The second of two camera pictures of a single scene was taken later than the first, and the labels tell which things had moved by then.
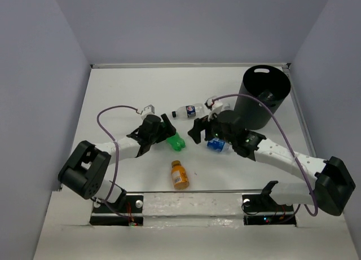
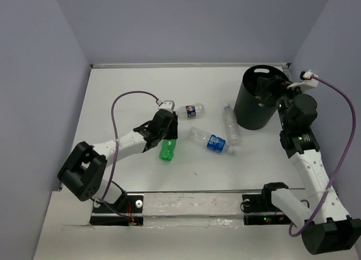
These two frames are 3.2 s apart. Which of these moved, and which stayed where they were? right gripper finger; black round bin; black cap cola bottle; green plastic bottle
Moved: right gripper finger; green plastic bottle
Stayed: black cap cola bottle; black round bin
